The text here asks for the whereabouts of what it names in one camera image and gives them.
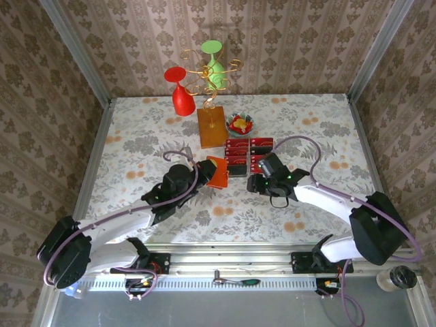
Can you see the orange felt card holder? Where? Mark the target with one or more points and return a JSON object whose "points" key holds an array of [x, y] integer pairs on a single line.
{"points": [[220, 175]]}

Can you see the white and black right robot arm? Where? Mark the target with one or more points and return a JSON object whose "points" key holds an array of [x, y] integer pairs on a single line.
{"points": [[327, 201]]}

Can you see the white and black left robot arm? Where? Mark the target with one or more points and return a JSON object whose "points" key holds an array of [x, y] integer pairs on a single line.
{"points": [[112, 225]]}

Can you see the red candy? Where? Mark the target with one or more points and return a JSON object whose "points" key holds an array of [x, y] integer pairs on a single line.
{"points": [[233, 128]]}

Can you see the yellow candy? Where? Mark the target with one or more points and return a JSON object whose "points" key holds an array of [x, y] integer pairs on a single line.
{"points": [[241, 123]]}

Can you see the glass candy bowl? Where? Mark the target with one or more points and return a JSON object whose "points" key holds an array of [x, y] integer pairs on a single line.
{"points": [[250, 117]]}

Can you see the floral tablecloth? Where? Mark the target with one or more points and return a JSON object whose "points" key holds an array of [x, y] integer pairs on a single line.
{"points": [[143, 119]]}

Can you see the red wine glass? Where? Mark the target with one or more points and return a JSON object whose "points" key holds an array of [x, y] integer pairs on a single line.
{"points": [[182, 100]]}

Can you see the green wine glass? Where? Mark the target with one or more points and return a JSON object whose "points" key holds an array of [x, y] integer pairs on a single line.
{"points": [[215, 73]]}

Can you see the glass jar dark lid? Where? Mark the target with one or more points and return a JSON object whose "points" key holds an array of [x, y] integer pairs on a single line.
{"points": [[398, 277]]}

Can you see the blue plug connector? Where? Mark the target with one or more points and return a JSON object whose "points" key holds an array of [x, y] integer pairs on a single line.
{"points": [[73, 292]]}

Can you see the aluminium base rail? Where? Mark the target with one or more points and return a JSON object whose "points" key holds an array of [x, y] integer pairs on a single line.
{"points": [[231, 262]]}

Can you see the aluminium side rail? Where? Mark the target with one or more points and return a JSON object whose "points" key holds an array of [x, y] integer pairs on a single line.
{"points": [[94, 160], [373, 170]]}

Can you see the black bracket with yellow connector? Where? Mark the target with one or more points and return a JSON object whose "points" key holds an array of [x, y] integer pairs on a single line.
{"points": [[138, 286], [327, 287]]}

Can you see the grey metal base plate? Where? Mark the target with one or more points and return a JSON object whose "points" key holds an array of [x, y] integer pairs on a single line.
{"points": [[238, 310]]}

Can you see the aluminium frame post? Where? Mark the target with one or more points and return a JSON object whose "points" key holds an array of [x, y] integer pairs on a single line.
{"points": [[378, 51], [76, 51]]}

